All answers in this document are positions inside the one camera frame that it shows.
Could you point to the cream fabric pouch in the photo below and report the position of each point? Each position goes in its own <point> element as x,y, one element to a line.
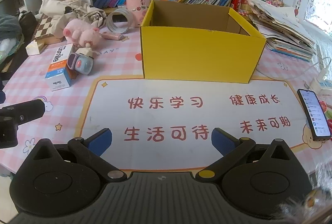
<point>87,51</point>

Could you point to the wooden chess board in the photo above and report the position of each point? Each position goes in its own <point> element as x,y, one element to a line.
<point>42,27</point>

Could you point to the grey fuzzy sleeve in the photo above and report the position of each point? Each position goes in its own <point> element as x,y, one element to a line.
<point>311,203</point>

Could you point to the yellow cardboard box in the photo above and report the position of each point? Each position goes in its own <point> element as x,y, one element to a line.
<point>194,55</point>

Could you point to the grey cloth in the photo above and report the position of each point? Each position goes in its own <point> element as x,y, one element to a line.
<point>9,28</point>

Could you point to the white charger plug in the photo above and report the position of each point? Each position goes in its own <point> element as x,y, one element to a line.
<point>323,75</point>

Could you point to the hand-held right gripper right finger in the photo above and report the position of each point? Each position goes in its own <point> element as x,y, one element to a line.
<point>220,140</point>

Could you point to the pink eraser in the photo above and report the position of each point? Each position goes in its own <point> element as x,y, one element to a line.
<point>111,35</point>

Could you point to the crumpled cream tissue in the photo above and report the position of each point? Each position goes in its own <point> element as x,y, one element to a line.
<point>31,47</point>

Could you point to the pink plush pig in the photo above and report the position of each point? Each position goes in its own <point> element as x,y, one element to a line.
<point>77,32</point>

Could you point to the clear tape roll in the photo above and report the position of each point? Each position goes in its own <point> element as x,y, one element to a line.
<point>129,22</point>

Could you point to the white power strip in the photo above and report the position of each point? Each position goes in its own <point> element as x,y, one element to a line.
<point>321,88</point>

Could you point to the pink checkered desktop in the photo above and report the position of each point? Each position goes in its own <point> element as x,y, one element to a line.
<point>116,65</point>

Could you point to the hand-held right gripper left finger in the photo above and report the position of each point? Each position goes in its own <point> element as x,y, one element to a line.
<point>103,139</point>

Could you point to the beige cloth bag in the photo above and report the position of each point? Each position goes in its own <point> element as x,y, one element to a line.
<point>67,3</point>

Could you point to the pile of papers and booklets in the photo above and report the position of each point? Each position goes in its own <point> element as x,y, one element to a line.
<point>282,29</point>

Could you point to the large white toothpaste box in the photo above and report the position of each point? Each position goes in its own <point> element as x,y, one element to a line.
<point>58,65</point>

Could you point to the grey pink toy robot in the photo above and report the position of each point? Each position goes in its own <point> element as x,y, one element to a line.
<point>83,62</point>

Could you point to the black smartphone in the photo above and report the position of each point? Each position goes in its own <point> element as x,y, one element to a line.
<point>313,115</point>

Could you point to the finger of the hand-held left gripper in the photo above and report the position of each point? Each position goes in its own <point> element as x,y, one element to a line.
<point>28,110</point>

